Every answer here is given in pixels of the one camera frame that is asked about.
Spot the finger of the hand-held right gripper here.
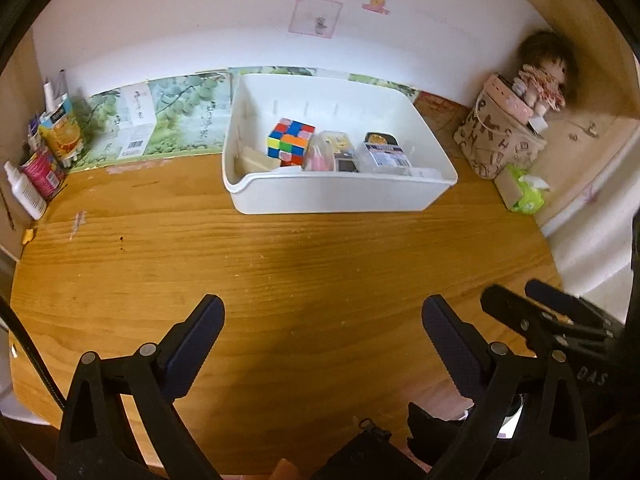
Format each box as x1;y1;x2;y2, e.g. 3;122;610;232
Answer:
525;280;621;333
480;285;576;361

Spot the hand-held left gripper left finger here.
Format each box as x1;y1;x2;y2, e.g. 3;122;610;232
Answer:
55;294;226;480

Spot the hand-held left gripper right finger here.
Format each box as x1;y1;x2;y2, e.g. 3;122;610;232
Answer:
421;295;591;480

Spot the white plastic storage bin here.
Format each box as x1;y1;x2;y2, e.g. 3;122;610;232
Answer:
221;74;459;215

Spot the cream angular case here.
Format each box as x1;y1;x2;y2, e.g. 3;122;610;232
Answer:
235;145;282;177

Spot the clear box with blue label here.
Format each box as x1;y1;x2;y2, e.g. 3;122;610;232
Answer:
357;142;415;173

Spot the pink clear packet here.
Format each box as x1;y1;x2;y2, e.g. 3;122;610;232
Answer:
302;142;337;172

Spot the colourful puzzle cube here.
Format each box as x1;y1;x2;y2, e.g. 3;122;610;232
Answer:
266;118;317;167

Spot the clear box with stickers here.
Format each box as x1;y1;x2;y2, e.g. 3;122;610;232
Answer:
317;130;357;161

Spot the green tissue pack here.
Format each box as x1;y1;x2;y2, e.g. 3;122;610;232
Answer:
495;165;551;215

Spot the dark cloth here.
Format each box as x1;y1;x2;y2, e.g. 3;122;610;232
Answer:
310;402;471;480

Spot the beige letter print bag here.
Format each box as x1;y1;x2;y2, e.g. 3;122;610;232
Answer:
454;95;548;181

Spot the brown cartoon printed cardboard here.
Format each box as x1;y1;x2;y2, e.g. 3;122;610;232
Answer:
415;91;471;126

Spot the white spray bottle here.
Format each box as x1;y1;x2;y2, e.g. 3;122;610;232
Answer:
4;161;48;221

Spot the pink can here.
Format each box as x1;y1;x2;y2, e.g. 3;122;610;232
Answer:
20;147;68;201

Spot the green grape printed cardboard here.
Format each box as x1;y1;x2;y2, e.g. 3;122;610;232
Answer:
70;66;421;171

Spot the brown haired doll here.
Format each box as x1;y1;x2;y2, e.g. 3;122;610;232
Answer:
515;30;576;117

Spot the orange fruit print packet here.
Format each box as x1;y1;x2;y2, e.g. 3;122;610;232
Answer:
39;100;83;168

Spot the black cable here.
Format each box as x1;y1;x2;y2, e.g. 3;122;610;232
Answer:
0;295;66;411

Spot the pink square wall hook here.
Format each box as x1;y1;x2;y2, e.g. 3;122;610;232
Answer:
288;0;344;39

